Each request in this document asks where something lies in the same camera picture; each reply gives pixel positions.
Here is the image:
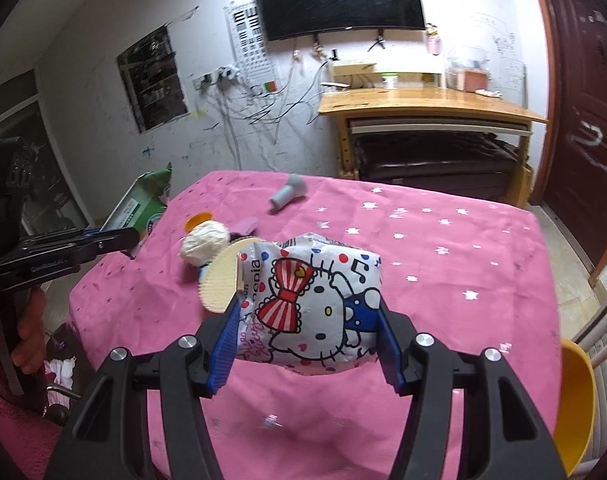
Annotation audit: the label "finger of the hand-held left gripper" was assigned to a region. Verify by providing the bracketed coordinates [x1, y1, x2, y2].
[18, 227, 140, 267]
[26, 228, 105, 248]

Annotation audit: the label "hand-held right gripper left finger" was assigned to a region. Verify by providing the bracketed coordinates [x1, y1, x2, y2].
[44, 300, 244, 480]

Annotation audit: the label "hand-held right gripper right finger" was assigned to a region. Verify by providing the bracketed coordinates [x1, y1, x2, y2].
[376, 300, 569, 480]

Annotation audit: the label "green white packet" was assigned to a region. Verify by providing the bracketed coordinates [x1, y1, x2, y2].
[101, 162, 174, 248]

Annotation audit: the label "white cartoon-print tissue packet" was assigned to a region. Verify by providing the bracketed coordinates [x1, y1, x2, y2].
[228, 232, 384, 377]

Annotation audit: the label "dark trash bin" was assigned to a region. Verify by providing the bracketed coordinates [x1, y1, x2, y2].
[44, 325, 84, 426]

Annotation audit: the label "person's left forearm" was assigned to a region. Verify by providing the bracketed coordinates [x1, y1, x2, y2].
[0, 345, 59, 480]

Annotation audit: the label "person's left hand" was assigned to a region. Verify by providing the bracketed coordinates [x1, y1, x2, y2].
[11, 290, 47, 377]

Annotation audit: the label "dark glass door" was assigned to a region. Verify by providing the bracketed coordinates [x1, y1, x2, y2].
[0, 67, 89, 236]

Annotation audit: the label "round beige wafer biscuit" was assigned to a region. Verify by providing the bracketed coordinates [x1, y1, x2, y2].
[198, 246, 244, 315]

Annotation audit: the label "pink star-print tablecloth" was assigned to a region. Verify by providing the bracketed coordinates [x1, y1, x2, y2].
[68, 170, 564, 480]

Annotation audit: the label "orange plastic cup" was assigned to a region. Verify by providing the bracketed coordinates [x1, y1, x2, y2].
[185, 212, 215, 233]

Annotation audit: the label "white tissue ball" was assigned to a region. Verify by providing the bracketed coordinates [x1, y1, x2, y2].
[180, 221, 230, 267]

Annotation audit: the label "crumpled white paper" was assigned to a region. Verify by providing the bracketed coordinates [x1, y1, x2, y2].
[44, 357, 77, 406]

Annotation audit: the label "yellow plastic chair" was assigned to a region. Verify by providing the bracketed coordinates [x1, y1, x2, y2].
[556, 339, 598, 478]

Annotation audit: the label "white power strip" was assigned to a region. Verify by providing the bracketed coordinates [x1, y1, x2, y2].
[192, 64, 242, 92]

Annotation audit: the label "black leather bench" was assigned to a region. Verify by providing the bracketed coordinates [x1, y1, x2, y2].
[356, 132, 519, 201]

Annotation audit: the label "white metal chair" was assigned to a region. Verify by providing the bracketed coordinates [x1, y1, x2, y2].
[571, 280, 607, 361]

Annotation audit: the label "white eye chart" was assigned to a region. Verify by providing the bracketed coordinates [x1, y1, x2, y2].
[224, 2, 279, 96]

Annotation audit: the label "wooden desk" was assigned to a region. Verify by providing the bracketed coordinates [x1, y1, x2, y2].
[317, 85, 549, 206]

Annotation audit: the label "pink storage box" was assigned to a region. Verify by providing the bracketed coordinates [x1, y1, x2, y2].
[456, 67, 489, 92]

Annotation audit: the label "white wooden desk shelf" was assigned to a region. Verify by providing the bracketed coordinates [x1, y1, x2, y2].
[331, 60, 447, 91]

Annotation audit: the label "clear plastic container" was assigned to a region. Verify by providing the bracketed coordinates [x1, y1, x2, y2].
[446, 47, 487, 72]

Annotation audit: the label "dark red door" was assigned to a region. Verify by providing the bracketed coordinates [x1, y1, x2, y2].
[528, 0, 607, 276]

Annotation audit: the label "tangled wall cables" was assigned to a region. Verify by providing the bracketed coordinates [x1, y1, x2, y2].
[198, 60, 334, 171]

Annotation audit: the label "dark wall recess shelf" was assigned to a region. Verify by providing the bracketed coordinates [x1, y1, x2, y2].
[116, 25, 189, 135]

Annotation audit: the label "black wall television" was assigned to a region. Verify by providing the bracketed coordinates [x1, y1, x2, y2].
[254, 0, 427, 42]

